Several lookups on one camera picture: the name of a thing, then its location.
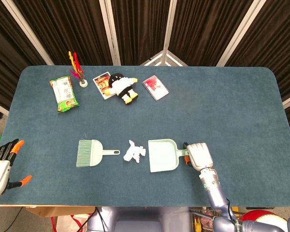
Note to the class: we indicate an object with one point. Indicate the mint green plastic dustpan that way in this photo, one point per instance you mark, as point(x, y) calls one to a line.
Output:
point(162, 155)

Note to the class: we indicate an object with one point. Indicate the red and white ball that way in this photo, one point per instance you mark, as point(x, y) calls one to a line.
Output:
point(261, 217)

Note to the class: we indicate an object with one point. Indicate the cardboard box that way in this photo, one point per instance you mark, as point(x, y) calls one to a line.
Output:
point(50, 210)

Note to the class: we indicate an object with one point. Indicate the red white plastic bag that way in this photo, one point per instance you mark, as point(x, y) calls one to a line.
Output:
point(67, 223)

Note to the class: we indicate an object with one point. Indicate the colourful feather shuttlecock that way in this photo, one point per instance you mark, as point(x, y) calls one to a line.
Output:
point(83, 83)

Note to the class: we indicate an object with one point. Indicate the grey robot torso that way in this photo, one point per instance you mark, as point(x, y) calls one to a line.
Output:
point(135, 222)

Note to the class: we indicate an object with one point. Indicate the green snack bag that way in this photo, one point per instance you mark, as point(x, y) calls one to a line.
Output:
point(64, 94)

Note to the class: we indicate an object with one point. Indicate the white paper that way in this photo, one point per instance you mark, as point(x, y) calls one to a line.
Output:
point(131, 153)

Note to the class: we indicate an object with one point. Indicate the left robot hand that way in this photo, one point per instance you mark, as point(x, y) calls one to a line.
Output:
point(0, 174)

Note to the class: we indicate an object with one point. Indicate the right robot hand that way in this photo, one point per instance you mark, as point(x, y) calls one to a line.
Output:
point(199, 154)

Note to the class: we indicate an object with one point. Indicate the mint green hand broom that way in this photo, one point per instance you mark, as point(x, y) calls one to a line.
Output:
point(94, 153)

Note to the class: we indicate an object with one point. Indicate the black white plush penguin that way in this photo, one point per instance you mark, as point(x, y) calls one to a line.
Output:
point(118, 85)

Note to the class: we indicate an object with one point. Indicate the printed photo card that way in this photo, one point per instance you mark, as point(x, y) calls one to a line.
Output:
point(100, 81)

